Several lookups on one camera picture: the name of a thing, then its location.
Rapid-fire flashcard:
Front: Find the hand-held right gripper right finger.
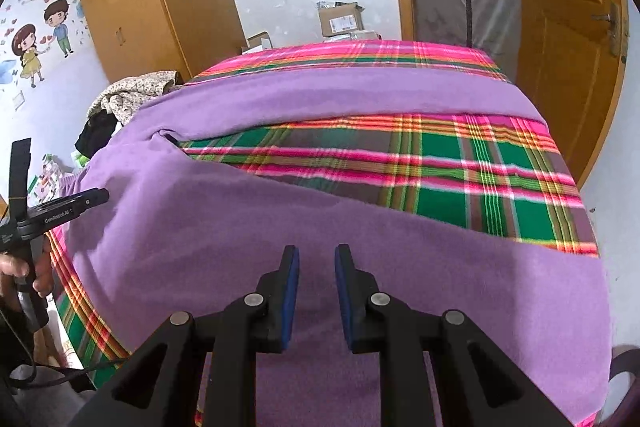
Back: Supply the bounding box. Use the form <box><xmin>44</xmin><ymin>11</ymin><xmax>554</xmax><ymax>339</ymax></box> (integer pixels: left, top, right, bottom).
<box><xmin>334</xmin><ymin>243</ymin><xmax>576</xmax><ymax>427</ymax></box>

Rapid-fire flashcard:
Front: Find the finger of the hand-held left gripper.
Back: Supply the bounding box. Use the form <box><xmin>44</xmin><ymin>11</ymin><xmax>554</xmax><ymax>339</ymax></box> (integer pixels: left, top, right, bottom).
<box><xmin>74</xmin><ymin>188</ymin><xmax>110</xmax><ymax>214</ymax></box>

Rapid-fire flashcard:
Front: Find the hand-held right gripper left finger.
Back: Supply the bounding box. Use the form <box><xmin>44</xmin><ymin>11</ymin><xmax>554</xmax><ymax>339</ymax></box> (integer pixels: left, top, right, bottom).
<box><xmin>65</xmin><ymin>244</ymin><xmax>301</xmax><ymax>427</ymax></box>

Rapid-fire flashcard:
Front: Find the purple fleece garment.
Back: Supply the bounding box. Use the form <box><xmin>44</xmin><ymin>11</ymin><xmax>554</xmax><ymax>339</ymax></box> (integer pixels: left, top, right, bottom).
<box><xmin>62</xmin><ymin>67</ymin><xmax>613</xmax><ymax>427</ymax></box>

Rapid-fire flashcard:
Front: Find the person's left forearm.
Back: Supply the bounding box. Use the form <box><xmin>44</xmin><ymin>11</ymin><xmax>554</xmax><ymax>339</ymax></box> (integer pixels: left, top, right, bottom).
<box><xmin>0</xmin><ymin>297</ymin><xmax>36</xmax><ymax>378</ymax></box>

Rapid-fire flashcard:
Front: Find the person's left hand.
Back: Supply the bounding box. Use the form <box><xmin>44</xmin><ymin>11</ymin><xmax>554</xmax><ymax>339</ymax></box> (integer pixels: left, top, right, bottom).
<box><xmin>0</xmin><ymin>239</ymin><xmax>55</xmax><ymax>300</ymax></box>

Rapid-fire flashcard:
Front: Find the black garment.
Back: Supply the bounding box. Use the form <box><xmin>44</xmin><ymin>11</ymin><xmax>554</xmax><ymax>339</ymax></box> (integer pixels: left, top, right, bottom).
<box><xmin>75</xmin><ymin>112</ymin><xmax>121</xmax><ymax>158</ymax></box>

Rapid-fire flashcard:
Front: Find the beige patterned blanket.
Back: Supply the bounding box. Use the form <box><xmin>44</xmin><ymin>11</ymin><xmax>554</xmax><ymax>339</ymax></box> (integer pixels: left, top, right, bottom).
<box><xmin>87</xmin><ymin>71</ymin><xmax>183</xmax><ymax>128</ymax></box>

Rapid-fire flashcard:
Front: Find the pink green plaid bed sheet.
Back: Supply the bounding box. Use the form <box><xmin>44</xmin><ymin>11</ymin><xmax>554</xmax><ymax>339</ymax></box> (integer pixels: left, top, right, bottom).
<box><xmin>47</xmin><ymin>39</ymin><xmax>601</xmax><ymax>427</ymax></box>

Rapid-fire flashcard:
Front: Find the white box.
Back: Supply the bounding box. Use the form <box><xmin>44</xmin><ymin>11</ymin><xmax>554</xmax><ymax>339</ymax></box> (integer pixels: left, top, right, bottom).
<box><xmin>245</xmin><ymin>32</ymin><xmax>273</xmax><ymax>52</ymax></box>

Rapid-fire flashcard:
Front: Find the grey plastic parcel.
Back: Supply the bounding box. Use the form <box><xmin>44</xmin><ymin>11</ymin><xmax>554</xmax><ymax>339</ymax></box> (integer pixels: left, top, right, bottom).
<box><xmin>324</xmin><ymin>31</ymin><xmax>377</xmax><ymax>44</ymax></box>

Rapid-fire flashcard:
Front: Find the cardboard box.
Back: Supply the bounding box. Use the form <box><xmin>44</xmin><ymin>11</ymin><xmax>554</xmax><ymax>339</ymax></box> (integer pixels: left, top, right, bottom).
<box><xmin>316</xmin><ymin>1</ymin><xmax>366</xmax><ymax>35</ymax></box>

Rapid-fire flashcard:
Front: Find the dark purple object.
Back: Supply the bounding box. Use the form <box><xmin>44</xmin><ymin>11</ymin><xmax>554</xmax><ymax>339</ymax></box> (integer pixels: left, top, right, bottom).
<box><xmin>607</xmin><ymin>344</ymin><xmax>640</xmax><ymax>427</ymax></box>

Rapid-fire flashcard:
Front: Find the wooden door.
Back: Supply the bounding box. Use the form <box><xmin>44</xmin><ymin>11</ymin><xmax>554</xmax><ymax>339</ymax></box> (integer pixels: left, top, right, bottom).
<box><xmin>510</xmin><ymin>0</ymin><xmax>628</xmax><ymax>188</ymax></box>

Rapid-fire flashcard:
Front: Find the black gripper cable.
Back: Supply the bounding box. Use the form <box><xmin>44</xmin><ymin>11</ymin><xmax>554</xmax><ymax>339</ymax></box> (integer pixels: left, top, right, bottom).
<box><xmin>0</xmin><ymin>307</ymin><xmax>121</xmax><ymax>390</ymax></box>

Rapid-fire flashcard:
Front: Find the cartoon wall sticker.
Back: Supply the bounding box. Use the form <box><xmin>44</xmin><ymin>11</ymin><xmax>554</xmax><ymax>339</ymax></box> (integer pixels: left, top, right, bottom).
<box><xmin>0</xmin><ymin>0</ymin><xmax>91</xmax><ymax>90</ymax></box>

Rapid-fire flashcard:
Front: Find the metal door handle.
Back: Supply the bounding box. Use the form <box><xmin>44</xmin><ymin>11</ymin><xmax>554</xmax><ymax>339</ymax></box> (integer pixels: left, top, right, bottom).
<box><xmin>591</xmin><ymin>3</ymin><xmax>623</xmax><ymax>56</ymax></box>

